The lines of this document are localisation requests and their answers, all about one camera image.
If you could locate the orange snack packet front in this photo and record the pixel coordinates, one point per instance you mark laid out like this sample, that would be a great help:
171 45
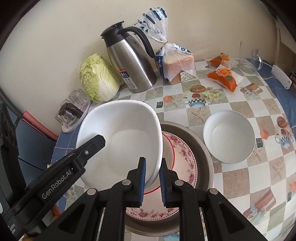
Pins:
225 77

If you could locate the bagged sliced bread loaf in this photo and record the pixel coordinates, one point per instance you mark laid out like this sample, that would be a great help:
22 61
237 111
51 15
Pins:
172 60

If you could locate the clear glass mug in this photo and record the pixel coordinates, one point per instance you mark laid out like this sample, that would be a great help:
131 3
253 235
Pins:
252 63

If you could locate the pale blue white bowl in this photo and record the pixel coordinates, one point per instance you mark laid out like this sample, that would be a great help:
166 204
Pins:
229 136

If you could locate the napa cabbage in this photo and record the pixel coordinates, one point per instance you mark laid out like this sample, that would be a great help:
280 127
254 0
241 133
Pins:
98 79

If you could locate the pink floral round plate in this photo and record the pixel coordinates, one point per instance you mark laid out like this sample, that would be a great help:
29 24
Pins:
152 208

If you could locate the red rimmed floral bowl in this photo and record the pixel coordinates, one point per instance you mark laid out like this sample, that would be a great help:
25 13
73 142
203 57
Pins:
169 155

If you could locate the oval tray with glasses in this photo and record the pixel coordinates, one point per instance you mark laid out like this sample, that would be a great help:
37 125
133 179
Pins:
79 98

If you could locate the white square bowl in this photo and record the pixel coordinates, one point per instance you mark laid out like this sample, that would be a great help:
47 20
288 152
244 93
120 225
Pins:
131 130

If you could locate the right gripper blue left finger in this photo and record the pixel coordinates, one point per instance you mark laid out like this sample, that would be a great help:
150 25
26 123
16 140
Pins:
141 174

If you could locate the orange snack packet back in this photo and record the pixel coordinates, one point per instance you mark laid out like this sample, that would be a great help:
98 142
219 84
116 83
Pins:
223 60

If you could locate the stainless steel round pan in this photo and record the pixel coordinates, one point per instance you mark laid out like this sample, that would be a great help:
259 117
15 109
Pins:
205 181

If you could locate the dark blue refrigerator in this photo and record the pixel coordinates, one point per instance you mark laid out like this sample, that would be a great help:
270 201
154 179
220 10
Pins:
25 154

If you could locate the white power strip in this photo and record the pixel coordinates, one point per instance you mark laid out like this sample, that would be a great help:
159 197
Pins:
281 77

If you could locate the orange snack packet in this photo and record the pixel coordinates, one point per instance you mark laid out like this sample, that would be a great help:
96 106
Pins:
225 77
223 60

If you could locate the glass teapot brown handle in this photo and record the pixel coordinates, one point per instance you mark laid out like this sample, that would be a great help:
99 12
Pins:
68 113

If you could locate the stainless steel thermos jug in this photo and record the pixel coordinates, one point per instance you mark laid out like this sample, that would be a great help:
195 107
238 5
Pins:
129 51

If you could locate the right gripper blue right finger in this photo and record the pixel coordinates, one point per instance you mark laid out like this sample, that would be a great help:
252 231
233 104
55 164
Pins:
163 178

